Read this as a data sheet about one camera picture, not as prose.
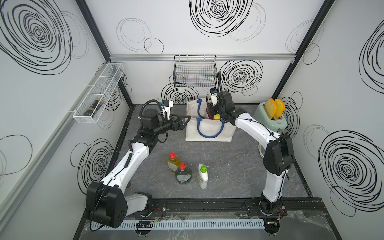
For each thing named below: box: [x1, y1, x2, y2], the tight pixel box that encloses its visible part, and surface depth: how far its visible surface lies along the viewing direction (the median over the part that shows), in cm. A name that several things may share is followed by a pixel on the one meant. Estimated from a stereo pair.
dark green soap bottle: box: [175, 162, 193, 184], surface depth 77 cm
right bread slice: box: [274, 99, 285, 119], surface depth 92 cm
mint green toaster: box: [253, 102, 288, 132], surface depth 93 cm
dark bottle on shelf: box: [83, 98, 104, 117], surface depth 68 cm
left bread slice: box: [265, 98, 277, 120], surface depth 93 cm
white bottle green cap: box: [197, 163, 209, 189], surface depth 72 cm
